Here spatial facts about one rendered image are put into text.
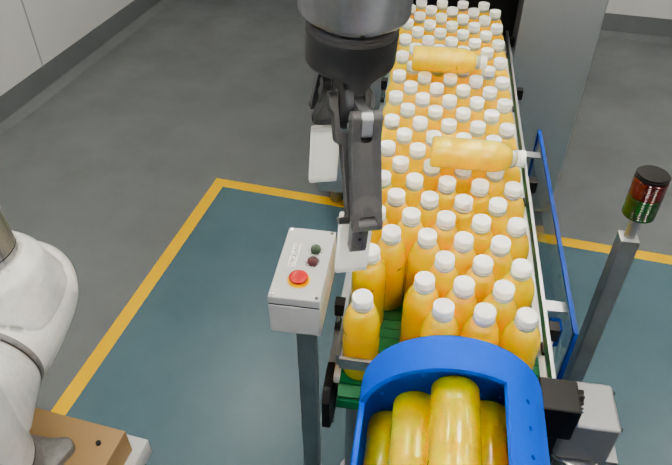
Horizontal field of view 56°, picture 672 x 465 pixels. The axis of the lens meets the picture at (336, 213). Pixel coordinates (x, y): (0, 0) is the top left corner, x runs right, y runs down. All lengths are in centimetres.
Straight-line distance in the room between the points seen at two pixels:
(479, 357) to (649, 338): 191
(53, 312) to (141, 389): 147
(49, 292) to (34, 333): 6
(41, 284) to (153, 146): 272
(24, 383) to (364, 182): 64
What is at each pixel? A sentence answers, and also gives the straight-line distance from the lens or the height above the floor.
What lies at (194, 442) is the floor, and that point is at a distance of 233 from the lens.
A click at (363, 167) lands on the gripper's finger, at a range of 50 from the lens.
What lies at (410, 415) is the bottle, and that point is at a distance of 97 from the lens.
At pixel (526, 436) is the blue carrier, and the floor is 120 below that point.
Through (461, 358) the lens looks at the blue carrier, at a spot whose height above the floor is 124.
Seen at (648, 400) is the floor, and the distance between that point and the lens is 262.
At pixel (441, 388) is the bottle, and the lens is 95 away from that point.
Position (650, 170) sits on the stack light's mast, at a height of 126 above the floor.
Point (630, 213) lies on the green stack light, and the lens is 136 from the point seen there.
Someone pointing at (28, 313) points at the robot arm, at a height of 128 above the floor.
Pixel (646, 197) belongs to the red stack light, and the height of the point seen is 122.
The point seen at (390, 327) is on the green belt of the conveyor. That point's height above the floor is 90.
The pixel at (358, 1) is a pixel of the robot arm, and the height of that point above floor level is 180.
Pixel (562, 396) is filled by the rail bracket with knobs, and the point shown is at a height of 100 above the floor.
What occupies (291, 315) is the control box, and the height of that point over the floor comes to 105.
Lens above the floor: 196
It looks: 40 degrees down
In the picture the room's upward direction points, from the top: straight up
